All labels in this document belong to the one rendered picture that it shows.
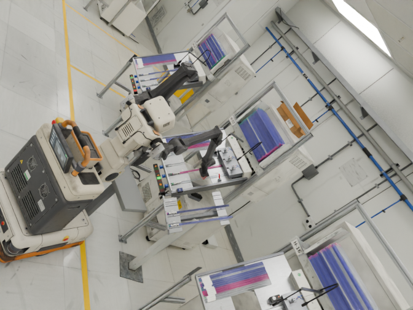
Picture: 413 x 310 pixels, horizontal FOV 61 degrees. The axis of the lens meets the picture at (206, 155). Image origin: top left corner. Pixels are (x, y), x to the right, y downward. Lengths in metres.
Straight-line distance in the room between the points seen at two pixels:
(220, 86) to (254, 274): 2.37
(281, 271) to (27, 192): 1.86
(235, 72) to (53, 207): 2.71
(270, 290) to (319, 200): 1.98
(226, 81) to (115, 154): 2.15
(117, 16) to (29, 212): 5.20
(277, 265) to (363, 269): 0.60
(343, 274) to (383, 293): 0.29
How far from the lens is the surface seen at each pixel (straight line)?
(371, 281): 2.80
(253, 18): 6.12
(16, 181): 2.66
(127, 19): 7.29
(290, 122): 3.63
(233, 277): 2.74
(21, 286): 2.76
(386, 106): 4.68
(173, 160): 3.34
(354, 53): 5.25
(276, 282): 2.80
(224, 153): 3.36
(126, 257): 3.41
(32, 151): 2.53
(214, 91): 4.36
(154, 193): 3.76
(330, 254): 2.70
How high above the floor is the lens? 2.21
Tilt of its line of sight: 21 degrees down
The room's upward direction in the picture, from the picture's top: 50 degrees clockwise
